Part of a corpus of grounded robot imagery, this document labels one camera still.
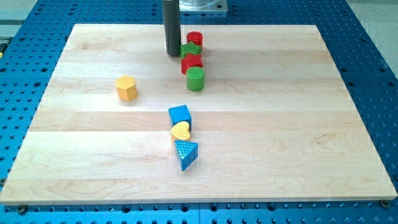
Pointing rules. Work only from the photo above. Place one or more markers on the red cylinder block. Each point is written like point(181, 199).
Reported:
point(196, 37)

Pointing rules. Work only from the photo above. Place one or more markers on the blue cube block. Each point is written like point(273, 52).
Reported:
point(178, 114)

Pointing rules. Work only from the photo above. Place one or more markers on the yellow heart block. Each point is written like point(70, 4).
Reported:
point(180, 131)

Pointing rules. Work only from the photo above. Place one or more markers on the green cylinder block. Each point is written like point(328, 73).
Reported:
point(195, 78)

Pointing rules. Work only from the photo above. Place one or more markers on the blue triangle block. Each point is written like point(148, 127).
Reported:
point(186, 152)

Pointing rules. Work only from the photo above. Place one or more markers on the red star-shaped block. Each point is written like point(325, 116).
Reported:
point(191, 60)

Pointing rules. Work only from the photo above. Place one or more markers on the green star block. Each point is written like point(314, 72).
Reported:
point(189, 48)

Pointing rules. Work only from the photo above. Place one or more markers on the light wooden board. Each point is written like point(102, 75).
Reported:
point(274, 122)

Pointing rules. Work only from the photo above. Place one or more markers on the yellow hexagon block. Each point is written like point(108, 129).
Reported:
point(126, 88)

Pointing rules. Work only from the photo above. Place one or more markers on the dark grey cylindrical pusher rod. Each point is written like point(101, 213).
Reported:
point(171, 12)

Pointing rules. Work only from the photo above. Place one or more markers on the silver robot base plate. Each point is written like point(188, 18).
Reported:
point(203, 6)

